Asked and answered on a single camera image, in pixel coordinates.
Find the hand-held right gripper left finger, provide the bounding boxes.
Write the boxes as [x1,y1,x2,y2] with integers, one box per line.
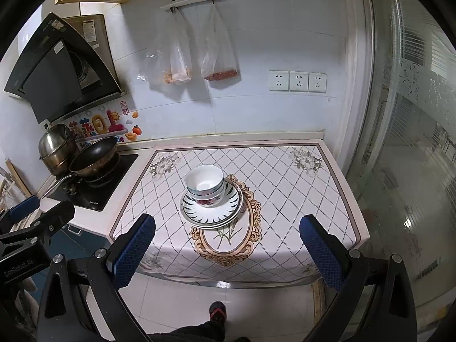
[36,213,156,342]

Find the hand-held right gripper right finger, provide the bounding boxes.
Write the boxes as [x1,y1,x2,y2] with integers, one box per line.
[298,214,418,342]

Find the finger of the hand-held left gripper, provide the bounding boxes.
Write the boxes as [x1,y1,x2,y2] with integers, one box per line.
[0,200,76,248]
[0,195,40,236]

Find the white bowl blue rim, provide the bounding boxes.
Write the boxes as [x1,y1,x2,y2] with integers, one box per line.
[185,165,225,196]

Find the wooden stick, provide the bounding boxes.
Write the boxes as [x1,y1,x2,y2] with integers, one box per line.
[5,159,32,198]

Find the blue base cabinet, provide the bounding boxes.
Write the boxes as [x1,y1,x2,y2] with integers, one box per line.
[48,221,115,314]

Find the black induction cooktop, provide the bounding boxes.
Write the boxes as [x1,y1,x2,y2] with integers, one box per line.
[46,153,139,211]

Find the white diamond-pattern tablecloth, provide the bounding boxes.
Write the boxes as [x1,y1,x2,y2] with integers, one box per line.
[107,142,371,287]

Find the stainless steel pot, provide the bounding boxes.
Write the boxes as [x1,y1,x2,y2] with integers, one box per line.
[38,123,77,177]

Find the black wok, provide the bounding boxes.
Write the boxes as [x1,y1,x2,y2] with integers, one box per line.
[41,135,119,200]

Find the black red slipper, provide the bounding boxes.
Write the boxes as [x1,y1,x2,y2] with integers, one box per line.
[208,301,227,323]

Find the person's dark trouser leg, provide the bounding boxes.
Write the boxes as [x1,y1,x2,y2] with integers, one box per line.
[148,320,252,342]

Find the frosted glass sliding door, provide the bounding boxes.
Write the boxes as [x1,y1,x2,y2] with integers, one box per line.
[356,0,456,328]

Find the black range hood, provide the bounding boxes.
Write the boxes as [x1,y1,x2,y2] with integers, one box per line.
[3,12,123,125]

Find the clear empty plastic bag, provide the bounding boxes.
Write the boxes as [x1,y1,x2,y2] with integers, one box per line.
[137,11,179,85]

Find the plastic bag orange contents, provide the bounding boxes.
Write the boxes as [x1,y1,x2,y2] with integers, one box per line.
[169,9,194,85]

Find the plastic bag red contents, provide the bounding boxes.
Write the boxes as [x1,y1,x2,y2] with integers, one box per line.
[198,3,239,82]

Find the colourful wall stickers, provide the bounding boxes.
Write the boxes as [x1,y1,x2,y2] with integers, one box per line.
[69,100,143,146]

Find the white wall socket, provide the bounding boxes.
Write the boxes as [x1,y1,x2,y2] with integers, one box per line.
[289,71,309,92]
[269,70,290,92]
[308,72,327,94]

